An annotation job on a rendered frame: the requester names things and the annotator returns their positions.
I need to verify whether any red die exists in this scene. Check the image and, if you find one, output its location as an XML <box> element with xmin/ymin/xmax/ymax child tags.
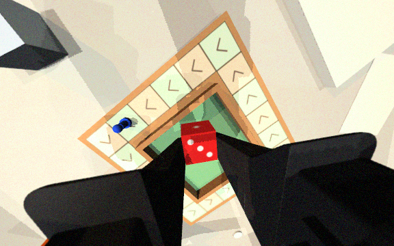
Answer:
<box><xmin>181</xmin><ymin>120</ymin><xmax>218</xmax><ymax>165</ymax></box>

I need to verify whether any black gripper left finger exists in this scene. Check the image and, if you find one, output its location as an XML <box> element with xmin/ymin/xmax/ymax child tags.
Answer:
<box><xmin>23</xmin><ymin>137</ymin><xmax>185</xmax><ymax>246</ymax></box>

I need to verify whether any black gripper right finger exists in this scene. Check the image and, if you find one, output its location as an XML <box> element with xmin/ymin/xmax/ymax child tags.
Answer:
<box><xmin>216</xmin><ymin>132</ymin><xmax>377</xmax><ymax>246</ymax></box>

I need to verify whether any blue pawn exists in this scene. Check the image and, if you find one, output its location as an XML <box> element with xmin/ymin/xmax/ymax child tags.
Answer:
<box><xmin>112</xmin><ymin>118</ymin><xmax>132</xmax><ymax>133</ymax></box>

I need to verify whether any white flat disc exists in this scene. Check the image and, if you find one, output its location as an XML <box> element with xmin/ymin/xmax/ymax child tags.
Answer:
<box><xmin>233</xmin><ymin>230</ymin><xmax>242</xmax><ymax>238</ymax></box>

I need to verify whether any square board game track with arrows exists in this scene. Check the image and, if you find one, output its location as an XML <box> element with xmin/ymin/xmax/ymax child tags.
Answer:
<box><xmin>78</xmin><ymin>11</ymin><xmax>295</xmax><ymax>225</ymax></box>

